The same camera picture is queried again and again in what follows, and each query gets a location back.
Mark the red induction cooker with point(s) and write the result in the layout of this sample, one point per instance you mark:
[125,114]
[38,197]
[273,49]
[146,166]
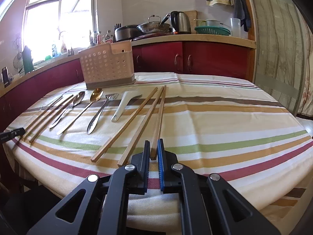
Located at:
[151,35]

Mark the silver metal spoon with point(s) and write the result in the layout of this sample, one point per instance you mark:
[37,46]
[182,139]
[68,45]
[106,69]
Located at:
[76,100]

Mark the red kitchen cabinets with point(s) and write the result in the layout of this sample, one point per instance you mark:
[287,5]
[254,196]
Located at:
[184,57]

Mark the dark blue hanging cloth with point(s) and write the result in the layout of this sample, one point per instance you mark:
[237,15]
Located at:
[241,12]

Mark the beige perforated utensil basket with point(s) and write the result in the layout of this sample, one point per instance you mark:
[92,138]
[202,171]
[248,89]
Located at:
[108,65]

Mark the wooden cutting board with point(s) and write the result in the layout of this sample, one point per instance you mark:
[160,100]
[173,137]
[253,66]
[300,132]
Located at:
[192,15]

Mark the glass sliding door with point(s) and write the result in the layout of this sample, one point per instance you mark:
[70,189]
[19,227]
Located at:
[284,55]

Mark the silver metal fork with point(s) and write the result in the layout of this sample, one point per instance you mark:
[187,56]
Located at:
[96,117]

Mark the kitchen window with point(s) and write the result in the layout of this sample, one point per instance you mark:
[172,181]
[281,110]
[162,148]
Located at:
[53,27]

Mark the black rice cooker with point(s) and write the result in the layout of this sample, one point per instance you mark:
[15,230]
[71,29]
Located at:
[127,32]

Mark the gold long-handled spoon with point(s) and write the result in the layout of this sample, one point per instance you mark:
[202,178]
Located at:
[95,96]

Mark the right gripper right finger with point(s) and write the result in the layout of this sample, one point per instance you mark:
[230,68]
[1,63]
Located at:
[208,204]

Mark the black travel mug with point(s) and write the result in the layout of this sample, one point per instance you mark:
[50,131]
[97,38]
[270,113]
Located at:
[5,77]

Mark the striped tablecloth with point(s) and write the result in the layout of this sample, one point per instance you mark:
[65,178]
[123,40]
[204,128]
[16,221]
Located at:
[212,123]

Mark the stainless electric kettle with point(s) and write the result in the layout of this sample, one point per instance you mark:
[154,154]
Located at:
[180,23]

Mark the white ceramic soup spoon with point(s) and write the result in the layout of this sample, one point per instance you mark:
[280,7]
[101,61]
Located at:
[126,98]

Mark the green thermos jug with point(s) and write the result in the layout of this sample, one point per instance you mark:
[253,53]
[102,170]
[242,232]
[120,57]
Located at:
[27,60]

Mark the translucent plastic cup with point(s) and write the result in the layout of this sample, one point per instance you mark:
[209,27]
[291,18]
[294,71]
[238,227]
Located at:
[235,25]

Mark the steel wok with lid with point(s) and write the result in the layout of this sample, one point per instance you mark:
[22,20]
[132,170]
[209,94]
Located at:
[153,25]

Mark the green plastic colander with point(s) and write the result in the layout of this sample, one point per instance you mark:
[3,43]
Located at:
[213,30]

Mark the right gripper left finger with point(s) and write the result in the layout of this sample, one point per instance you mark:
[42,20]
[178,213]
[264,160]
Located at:
[98,205]

